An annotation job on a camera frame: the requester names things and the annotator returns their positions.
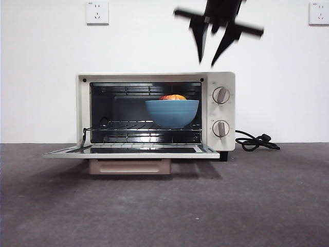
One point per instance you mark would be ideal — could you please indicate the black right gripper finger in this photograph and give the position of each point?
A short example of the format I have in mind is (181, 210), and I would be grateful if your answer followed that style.
(227, 38)
(201, 36)

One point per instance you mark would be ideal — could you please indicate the red yellow apple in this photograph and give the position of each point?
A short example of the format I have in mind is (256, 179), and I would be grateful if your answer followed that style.
(172, 97)

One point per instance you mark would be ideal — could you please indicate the blue ribbed bowl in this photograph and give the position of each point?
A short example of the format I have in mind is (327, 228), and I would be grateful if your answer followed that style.
(172, 113)

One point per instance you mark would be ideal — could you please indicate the cream white toaster oven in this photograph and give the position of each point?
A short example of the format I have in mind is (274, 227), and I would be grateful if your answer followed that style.
(223, 77)

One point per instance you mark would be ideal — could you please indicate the beige round oven knob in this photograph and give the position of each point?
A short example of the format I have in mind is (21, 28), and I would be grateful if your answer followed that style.
(221, 128)
(221, 95)

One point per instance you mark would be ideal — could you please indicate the white wall socket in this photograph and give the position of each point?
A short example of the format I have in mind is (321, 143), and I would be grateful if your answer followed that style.
(319, 14)
(97, 13)

